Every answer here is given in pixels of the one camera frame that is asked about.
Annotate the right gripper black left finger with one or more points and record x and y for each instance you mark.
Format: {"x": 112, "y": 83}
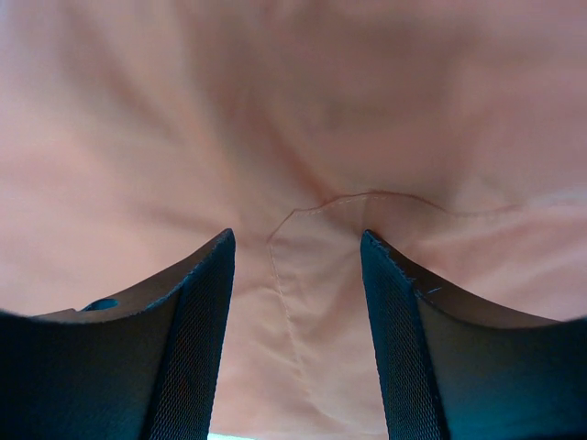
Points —
{"x": 140, "y": 364}

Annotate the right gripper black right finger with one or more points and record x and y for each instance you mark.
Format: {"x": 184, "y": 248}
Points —
{"x": 453, "y": 365}

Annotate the orange shorts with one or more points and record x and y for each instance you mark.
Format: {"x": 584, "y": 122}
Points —
{"x": 134, "y": 131}

